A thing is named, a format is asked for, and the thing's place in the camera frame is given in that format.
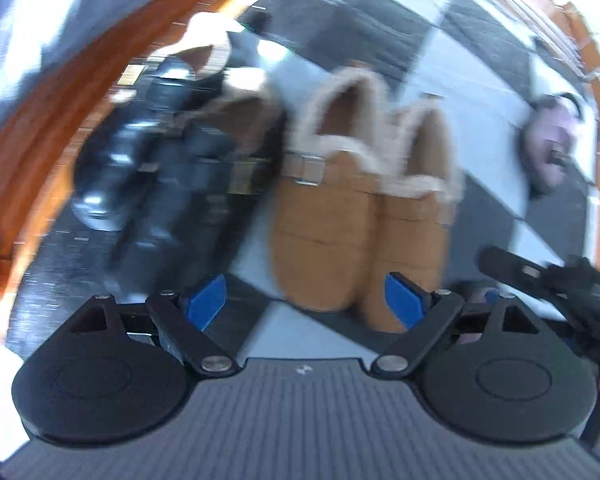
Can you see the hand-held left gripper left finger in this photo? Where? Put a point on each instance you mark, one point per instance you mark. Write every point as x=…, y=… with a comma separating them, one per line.
x=207, y=302

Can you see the tan fleece-lined slipper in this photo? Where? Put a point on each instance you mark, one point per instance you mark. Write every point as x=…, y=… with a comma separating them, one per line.
x=415, y=240
x=325, y=230

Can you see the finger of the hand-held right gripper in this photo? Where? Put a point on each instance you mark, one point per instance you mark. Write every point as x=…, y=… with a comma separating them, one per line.
x=515, y=267

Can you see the black and white checkered mat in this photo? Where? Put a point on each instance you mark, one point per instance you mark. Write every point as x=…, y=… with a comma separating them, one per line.
x=430, y=35

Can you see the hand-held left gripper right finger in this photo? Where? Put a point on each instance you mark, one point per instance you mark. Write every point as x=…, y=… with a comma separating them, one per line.
x=405, y=302

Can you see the metal rack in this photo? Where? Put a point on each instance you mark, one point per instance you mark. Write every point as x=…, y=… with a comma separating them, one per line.
x=545, y=15

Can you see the black leather buckle shoe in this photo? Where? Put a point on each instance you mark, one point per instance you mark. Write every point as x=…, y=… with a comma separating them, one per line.
x=180, y=240
x=110, y=185

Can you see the purple cartoon clog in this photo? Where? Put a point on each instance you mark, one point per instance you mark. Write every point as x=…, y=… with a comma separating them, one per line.
x=550, y=130

